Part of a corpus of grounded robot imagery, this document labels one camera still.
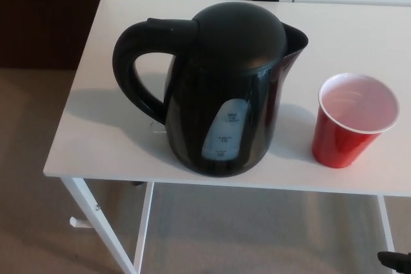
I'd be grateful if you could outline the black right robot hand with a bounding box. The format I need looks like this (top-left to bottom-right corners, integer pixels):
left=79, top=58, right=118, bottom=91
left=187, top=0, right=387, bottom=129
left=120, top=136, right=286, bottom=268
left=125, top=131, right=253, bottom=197
left=377, top=260, right=411, bottom=274

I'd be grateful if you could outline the black electric kettle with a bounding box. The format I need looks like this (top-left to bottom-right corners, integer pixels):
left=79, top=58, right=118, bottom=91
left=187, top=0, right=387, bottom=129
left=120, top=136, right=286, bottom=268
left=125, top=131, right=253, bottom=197
left=112, top=1, right=310, bottom=178

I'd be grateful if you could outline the dark brown wooden panel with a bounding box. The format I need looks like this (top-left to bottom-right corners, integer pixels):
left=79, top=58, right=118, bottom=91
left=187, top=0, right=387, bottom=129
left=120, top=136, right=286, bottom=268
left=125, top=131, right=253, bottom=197
left=0, top=0, right=107, bottom=70

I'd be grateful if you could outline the white metal-frame table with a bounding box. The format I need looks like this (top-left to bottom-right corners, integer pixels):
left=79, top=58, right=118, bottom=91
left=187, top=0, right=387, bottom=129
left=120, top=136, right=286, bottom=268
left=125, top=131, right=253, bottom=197
left=43, top=0, right=411, bottom=274

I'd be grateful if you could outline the red plastic cup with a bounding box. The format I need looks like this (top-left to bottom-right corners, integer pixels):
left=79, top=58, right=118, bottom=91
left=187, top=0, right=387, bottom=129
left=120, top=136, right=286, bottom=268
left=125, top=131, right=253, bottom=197
left=311, top=73, right=401, bottom=169

